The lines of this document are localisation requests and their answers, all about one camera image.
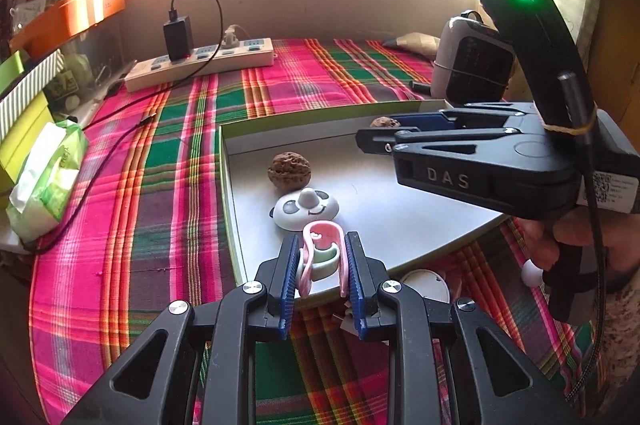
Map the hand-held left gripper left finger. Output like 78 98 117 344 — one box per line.
62 235 302 425

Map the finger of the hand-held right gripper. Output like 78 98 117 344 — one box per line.
397 101 543 132
356 125 526 156

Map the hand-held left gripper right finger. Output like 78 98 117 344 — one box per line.
344 231 576 425

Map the pink green clip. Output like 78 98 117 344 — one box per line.
298 221 351 298

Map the green white cardboard box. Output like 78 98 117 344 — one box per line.
217 100 511 306

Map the white panda face gadget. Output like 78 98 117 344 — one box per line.
272 187 341 232

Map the round white lamp green base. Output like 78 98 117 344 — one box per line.
400 269 452 304

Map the person's right forearm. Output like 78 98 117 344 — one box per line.
597 280 640 406

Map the person's right hand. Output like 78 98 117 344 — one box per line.
520 207 640 291

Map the grey fan heater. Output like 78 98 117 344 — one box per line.
430 10 516 106

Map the beige patterned pouch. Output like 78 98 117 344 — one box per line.
382 32 443 56

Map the yellow rubber band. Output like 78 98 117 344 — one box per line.
542 120 598 136

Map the plaid pink green blanket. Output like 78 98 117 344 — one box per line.
27 37 616 425

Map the white plug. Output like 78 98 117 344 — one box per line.
222 25 246 50

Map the white power strip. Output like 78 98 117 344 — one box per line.
124 37 276 93

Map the black charger adapter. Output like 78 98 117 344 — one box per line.
163 7 194 62

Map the green tissue pack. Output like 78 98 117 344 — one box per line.
6 120 90 242

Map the yellow-green box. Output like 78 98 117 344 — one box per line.
0 97 53 208

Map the striped grey box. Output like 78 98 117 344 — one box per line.
0 50 66 138

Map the orange box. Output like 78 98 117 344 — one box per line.
10 0 126 58

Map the bright green flat box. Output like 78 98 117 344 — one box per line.
0 51 27 98

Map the black braided cable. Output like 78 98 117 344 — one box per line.
557 72 608 388

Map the black charger with cable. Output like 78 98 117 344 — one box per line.
35 0 223 253

